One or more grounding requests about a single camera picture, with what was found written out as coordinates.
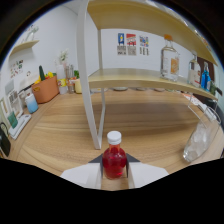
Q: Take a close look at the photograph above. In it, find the clear glass tumbler with ice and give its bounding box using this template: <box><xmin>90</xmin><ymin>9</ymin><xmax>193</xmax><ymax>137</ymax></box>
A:
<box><xmin>182</xmin><ymin>106</ymin><xmax>222</xmax><ymax>164</ymax></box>

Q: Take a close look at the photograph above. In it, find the blue liquid bottle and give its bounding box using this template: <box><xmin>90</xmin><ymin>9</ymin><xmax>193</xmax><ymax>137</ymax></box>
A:
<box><xmin>200</xmin><ymin>61</ymin><xmax>212</xmax><ymax>92</ymax></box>

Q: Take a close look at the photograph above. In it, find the wooden wall shelf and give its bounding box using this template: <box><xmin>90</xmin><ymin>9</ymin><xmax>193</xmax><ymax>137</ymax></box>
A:
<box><xmin>9</xmin><ymin>39</ymin><xmax>40</xmax><ymax>58</ymax></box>

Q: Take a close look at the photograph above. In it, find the white flower vase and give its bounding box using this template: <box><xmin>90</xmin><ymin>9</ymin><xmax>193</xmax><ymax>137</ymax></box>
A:
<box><xmin>55</xmin><ymin>49</ymin><xmax>69</xmax><ymax>80</ymax></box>

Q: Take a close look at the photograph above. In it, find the colourful wall poster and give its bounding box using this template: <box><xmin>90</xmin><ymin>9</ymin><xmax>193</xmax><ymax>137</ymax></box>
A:
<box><xmin>139</xmin><ymin>35</ymin><xmax>150</xmax><ymax>56</ymax></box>

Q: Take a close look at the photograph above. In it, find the red liquid bottle white cap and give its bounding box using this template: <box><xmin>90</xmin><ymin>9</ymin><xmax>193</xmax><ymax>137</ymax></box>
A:
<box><xmin>101</xmin><ymin>130</ymin><xmax>128</xmax><ymax>180</ymax></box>

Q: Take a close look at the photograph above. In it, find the white desk calendar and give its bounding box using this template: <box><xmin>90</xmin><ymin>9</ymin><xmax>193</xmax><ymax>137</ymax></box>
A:
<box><xmin>4</xmin><ymin>79</ymin><xmax>24</xmax><ymax>118</ymax></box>

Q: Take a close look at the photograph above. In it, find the yellow cup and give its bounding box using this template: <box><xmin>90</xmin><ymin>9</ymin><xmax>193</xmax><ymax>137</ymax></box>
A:
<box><xmin>73</xmin><ymin>78</ymin><xmax>83</xmax><ymax>95</ymax></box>

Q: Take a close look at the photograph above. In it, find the orange storage basket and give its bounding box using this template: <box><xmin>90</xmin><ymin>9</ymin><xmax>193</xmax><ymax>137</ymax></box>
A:
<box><xmin>31</xmin><ymin>75</ymin><xmax>60</xmax><ymax>104</ymax></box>

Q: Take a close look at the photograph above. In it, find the red wall poster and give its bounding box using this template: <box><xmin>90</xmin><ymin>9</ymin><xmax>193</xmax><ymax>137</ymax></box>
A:
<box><xmin>126</xmin><ymin>33</ymin><xmax>137</xmax><ymax>56</ymax></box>

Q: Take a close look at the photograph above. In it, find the blue yellow wall poster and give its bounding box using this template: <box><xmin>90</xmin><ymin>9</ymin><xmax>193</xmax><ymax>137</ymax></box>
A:
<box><xmin>116</xmin><ymin>32</ymin><xmax>126</xmax><ymax>56</ymax></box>

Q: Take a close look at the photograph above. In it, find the white tray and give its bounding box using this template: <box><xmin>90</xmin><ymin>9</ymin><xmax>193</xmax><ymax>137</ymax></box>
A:
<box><xmin>8</xmin><ymin>113</ymin><xmax>33</xmax><ymax>140</ymax></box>

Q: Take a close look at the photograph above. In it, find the light blue white container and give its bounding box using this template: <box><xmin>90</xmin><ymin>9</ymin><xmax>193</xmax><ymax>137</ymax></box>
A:
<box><xmin>24</xmin><ymin>93</ymin><xmax>40</xmax><ymax>114</ymax></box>

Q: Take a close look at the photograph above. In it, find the two-tier wooden shelf rack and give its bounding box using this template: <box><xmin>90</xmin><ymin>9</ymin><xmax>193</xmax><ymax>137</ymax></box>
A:
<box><xmin>76</xmin><ymin>0</ymin><xmax>219</xmax><ymax>150</ymax></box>

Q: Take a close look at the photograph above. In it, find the clear bottle red label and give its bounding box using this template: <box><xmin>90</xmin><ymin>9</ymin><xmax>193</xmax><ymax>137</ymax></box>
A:
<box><xmin>187</xmin><ymin>50</ymin><xmax>202</xmax><ymax>88</ymax></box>

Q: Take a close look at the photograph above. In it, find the small green cup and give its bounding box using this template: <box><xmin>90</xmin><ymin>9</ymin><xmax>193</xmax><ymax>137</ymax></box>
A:
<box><xmin>7</xmin><ymin>111</ymin><xmax>19</xmax><ymax>129</ymax></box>

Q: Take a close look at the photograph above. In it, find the black bag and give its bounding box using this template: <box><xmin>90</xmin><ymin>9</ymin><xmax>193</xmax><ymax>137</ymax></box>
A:
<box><xmin>0</xmin><ymin>122</ymin><xmax>12</xmax><ymax>158</ymax></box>

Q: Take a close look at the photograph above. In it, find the clear bottle orange cap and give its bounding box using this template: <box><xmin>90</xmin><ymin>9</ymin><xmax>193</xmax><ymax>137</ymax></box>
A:
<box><xmin>160</xmin><ymin>34</ymin><xmax>181</xmax><ymax>83</ymax></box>

